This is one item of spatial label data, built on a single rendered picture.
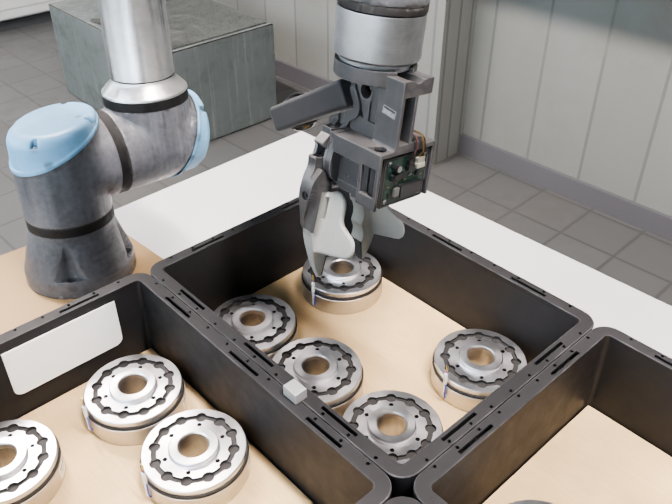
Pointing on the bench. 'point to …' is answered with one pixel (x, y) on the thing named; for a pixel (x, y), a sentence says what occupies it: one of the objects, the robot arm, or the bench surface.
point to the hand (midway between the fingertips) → (335, 252)
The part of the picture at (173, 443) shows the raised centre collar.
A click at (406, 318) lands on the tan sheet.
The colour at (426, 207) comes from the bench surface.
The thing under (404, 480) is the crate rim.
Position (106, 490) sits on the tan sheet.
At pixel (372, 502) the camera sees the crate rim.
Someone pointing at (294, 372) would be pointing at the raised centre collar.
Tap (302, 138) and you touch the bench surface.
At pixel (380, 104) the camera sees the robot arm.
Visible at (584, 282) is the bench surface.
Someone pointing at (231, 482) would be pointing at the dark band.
